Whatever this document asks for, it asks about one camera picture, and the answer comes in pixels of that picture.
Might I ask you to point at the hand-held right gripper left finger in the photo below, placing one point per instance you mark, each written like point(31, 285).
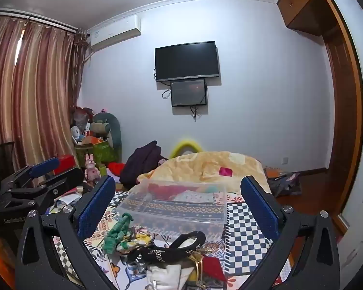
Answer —
point(96, 207)

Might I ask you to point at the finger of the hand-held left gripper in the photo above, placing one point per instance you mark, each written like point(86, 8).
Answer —
point(68, 181)
point(45, 166)

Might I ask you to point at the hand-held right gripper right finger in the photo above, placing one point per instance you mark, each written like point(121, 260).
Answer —
point(257, 207)

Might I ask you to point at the yellow floral scrunchie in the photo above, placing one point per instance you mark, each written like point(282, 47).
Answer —
point(139, 240)

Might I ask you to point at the red pouch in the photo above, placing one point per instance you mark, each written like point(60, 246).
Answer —
point(213, 267)

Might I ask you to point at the clear plastic storage box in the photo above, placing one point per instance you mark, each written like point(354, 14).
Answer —
point(175, 214)

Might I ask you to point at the black and white sock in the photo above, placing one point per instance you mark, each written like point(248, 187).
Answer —
point(163, 252)

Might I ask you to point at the white cloth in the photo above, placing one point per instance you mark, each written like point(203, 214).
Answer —
point(163, 276)

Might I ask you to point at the pile of papers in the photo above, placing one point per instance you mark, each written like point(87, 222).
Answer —
point(69, 199)

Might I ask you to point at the red box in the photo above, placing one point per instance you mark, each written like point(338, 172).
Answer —
point(67, 160)

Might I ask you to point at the pink bunny toy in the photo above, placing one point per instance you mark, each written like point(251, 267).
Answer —
point(92, 170)

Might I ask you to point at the pile of clothes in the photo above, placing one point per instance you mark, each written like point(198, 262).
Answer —
point(282, 181)

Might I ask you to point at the patterned bed sheet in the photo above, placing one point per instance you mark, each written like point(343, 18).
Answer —
point(248, 247)

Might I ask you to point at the red cloth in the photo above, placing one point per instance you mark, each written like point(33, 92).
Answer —
point(116, 168)

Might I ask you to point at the green storage box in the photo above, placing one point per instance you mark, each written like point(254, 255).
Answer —
point(104, 152)

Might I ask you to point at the teal cloth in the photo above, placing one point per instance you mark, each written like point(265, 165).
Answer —
point(208, 189)

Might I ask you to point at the pile of household clutter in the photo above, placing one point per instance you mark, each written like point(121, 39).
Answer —
point(80, 123)

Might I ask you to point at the dark purple coat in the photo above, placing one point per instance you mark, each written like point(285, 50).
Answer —
point(142, 163)

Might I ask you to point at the magenta cloth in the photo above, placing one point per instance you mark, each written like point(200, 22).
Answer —
point(161, 191)

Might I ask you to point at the grey-green plush toy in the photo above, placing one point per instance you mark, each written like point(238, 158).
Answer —
point(113, 127)

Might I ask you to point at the striped brown curtain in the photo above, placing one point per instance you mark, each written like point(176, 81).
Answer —
point(33, 96)

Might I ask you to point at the yellow fleece blanket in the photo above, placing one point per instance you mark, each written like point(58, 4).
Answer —
point(199, 163)

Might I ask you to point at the gold hair clip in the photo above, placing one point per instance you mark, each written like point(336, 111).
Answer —
point(198, 265)

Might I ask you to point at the yellow foam pool noodle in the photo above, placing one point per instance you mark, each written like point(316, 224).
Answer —
point(184, 143)

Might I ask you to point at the wooden door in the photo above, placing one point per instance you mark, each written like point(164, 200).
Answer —
point(341, 111)

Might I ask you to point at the white air conditioner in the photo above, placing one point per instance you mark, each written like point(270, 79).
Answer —
point(115, 33)

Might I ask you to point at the wooden overhead cabinet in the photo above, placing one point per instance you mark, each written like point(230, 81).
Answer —
point(302, 6)

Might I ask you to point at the white wall outlet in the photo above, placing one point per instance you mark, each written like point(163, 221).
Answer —
point(285, 160)

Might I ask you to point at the small wall-mounted monitor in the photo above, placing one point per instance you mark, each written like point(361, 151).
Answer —
point(188, 93)

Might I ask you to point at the wall-mounted television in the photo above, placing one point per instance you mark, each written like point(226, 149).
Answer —
point(187, 62)

